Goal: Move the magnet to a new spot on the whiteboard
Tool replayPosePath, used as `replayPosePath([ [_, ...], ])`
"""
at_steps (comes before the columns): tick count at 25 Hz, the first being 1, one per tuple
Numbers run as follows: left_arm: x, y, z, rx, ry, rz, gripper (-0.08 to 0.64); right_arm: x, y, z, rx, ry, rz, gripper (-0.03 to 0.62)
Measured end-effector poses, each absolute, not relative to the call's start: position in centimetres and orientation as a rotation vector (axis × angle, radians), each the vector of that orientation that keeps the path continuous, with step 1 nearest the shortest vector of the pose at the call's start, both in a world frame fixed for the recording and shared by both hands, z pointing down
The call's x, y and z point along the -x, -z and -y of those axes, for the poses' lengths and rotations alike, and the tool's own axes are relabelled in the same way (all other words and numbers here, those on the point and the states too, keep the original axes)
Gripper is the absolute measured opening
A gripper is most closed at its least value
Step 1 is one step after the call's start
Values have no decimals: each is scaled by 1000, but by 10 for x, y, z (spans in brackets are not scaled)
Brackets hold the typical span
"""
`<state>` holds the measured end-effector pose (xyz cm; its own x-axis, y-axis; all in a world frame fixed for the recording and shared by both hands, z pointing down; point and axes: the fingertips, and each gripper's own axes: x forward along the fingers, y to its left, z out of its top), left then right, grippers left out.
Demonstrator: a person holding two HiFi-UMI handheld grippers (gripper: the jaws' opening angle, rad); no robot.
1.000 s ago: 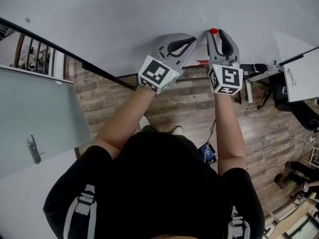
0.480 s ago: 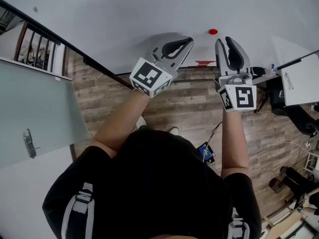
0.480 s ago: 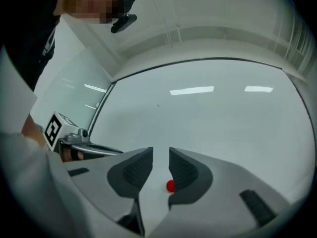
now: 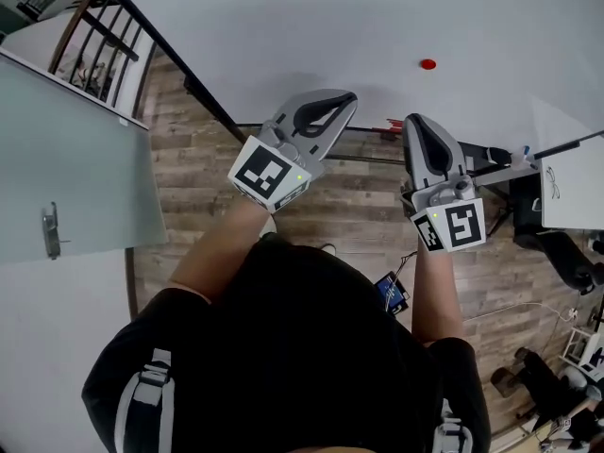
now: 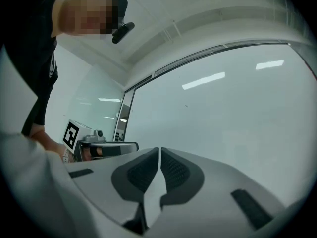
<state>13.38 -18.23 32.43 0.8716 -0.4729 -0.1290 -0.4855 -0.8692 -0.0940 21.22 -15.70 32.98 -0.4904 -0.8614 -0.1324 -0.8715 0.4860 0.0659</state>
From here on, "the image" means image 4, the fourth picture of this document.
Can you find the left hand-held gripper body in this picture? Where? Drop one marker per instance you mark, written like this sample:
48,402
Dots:
266,172

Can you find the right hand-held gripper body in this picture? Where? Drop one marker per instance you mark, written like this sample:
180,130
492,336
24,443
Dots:
460,224

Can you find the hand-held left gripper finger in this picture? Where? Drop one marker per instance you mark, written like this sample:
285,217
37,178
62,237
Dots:
307,98
330,142

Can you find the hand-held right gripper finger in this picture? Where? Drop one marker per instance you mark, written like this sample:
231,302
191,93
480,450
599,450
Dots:
414,168
458,156

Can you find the small red disc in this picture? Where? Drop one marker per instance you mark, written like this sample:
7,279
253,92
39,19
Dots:
428,64

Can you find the person's right forearm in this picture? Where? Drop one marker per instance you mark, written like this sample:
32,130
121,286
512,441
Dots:
436,300

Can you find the person's left forearm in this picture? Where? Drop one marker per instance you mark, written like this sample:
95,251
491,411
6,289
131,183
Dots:
217,253

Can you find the black and white board eraser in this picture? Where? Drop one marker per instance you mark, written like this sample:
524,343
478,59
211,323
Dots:
500,156

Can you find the red striped sticker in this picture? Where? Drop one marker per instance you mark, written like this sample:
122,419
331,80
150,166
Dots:
389,129

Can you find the person's white left shoe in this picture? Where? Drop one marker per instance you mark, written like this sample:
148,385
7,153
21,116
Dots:
269,227

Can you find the person's white shoe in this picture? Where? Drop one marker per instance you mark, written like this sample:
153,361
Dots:
269,227
329,249

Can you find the blue capped marker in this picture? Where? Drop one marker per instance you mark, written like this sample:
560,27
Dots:
526,151

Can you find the white table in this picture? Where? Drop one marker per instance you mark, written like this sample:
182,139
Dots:
330,26

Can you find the blue device at waist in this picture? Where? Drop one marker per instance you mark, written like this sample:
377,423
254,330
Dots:
390,293

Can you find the eyeglasses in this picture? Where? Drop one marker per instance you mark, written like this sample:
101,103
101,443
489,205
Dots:
552,182

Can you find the person's white right shoe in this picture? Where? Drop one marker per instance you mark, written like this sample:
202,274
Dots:
329,249

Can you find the black office chair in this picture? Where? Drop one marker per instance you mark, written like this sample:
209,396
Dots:
557,253

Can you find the white desk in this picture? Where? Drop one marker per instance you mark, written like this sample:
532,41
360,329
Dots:
580,191

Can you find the white rack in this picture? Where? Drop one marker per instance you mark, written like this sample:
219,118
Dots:
580,345

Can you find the person's black shirt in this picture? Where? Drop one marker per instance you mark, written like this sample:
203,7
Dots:
292,352

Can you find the frosted glass door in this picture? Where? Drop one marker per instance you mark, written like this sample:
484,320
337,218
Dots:
75,172

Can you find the black stair railing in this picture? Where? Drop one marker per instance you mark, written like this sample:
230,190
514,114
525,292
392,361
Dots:
106,31

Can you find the light wooden table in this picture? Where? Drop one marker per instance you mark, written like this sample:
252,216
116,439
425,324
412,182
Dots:
519,437

